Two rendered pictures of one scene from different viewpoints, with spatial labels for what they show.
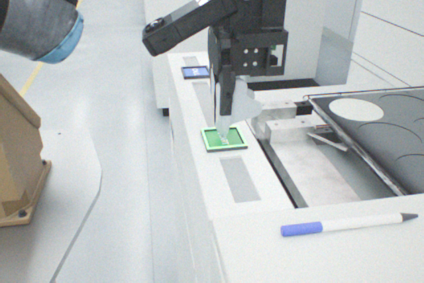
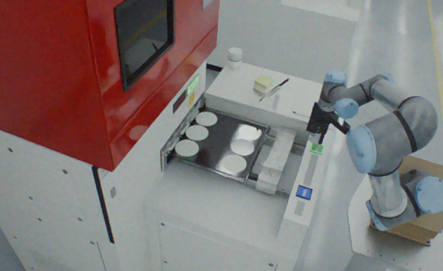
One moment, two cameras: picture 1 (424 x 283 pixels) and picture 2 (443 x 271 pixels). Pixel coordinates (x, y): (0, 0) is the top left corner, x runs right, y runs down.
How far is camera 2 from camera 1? 1.87 m
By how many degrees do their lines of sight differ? 104
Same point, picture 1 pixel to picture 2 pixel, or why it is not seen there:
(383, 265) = (307, 111)
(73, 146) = (359, 235)
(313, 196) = (287, 147)
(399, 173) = (259, 136)
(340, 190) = (277, 144)
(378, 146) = (251, 145)
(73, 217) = (359, 193)
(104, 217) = not seen: outside the picture
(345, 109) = (238, 165)
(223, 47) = not seen: hidden behind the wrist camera
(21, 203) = not seen: hidden behind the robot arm
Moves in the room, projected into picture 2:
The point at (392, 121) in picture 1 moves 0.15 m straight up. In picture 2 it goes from (230, 150) to (233, 124)
